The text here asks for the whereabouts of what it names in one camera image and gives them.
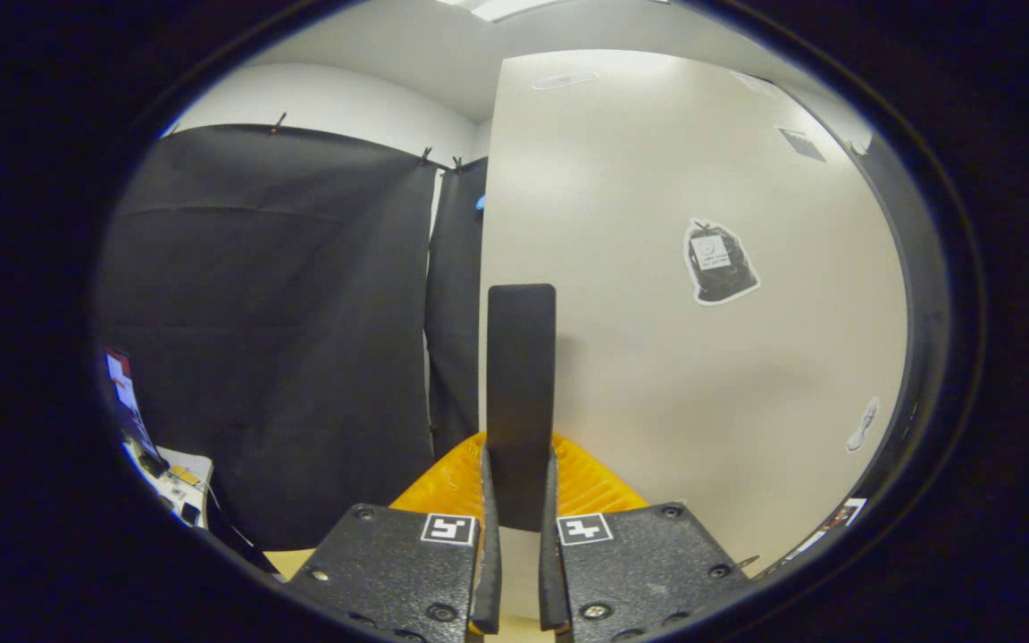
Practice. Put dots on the beige cabinet door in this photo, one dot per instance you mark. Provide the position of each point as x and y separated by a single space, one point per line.
639 357

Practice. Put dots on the ceiling light panel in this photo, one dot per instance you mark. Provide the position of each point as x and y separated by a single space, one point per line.
506 7

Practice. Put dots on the small bright screen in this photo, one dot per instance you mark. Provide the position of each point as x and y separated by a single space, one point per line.
121 384

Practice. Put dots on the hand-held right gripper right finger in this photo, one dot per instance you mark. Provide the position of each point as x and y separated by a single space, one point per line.
552 580

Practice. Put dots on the black backdrop cloth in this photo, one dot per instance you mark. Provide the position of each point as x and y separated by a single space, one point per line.
282 339

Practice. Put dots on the white side table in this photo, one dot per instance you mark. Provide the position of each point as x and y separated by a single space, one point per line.
197 460

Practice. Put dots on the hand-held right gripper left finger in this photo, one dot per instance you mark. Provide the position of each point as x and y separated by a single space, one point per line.
488 580

